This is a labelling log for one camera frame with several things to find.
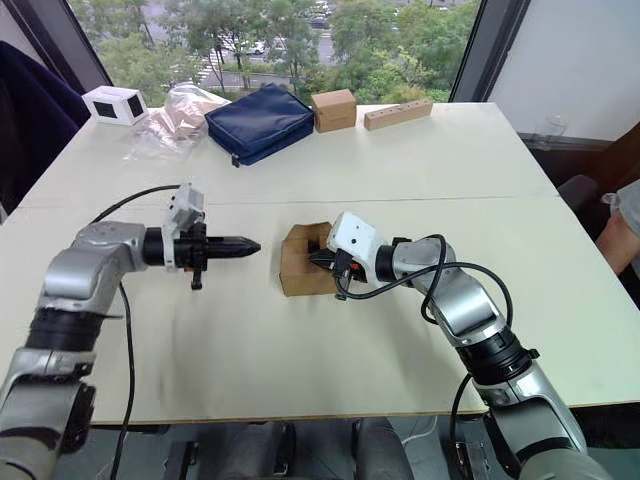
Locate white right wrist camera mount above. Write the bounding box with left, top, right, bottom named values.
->
left=325, top=210, right=392, bottom=290

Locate clear plastic bag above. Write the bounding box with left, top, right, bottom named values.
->
left=121, top=81, right=232, bottom=165

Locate wooden block with holes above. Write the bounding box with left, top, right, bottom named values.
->
left=363, top=97, right=434, bottom=132

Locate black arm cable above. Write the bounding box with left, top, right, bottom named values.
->
left=92, top=184, right=183, bottom=480
left=333, top=233, right=515, bottom=454

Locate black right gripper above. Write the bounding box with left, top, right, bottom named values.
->
left=306, top=240, right=370, bottom=303

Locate thin white cable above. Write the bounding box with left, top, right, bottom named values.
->
left=398, top=414, right=440, bottom=445

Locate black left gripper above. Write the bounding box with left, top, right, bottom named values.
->
left=173, top=224, right=263, bottom=293

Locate small cardboard box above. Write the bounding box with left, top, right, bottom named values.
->
left=278, top=221, right=352, bottom=298

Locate dark rounded shape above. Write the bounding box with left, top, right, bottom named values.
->
left=353, top=416, right=415, bottom=480

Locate black window frame post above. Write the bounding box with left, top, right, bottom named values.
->
left=8, top=0, right=115, bottom=97
left=448, top=0, right=532, bottom=103

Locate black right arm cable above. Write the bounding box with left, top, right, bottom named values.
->
left=333, top=233, right=515, bottom=454

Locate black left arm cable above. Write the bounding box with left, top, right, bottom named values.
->
left=92, top=184, right=183, bottom=480

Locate closed brown cardboard box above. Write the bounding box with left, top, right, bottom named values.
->
left=310, top=89, right=358, bottom=134

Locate white box with black windows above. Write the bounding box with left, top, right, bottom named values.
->
left=81, top=85, right=151, bottom=127

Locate dark blue fabric chair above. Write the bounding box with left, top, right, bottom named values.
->
left=0, top=39, right=92, bottom=214

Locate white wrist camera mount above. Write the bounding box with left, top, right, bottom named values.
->
left=161, top=181, right=208, bottom=272
left=325, top=210, right=392, bottom=290

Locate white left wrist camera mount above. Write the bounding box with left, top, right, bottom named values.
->
left=161, top=181, right=208, bottom=272

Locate dark office chair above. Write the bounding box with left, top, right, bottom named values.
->
left=556, top=174, right=602, bottom=237

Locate person in grey shirt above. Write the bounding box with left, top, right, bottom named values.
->
left=601, top=179, right=640, bottom=279

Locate navy blue zipper pouch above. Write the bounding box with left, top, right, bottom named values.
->
left=204, top=82, right=317, bottom=169

